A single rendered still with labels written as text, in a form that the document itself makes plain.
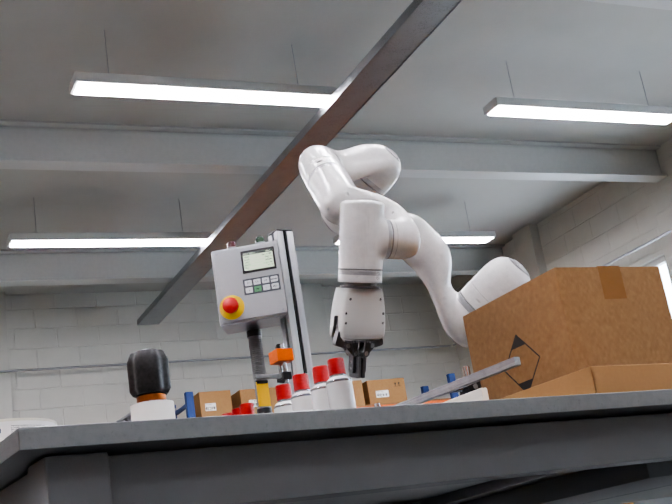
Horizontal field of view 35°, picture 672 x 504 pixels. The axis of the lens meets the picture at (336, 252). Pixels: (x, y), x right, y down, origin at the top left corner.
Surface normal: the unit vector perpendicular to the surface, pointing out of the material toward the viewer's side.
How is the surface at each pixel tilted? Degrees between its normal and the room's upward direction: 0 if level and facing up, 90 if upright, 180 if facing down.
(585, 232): 90
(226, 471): 90
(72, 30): 180
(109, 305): 90
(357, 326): 114
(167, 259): 90
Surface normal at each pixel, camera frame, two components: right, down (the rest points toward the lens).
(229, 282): -0.08, -0.29
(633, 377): 0.50, -0.33
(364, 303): 0.50, 0.02
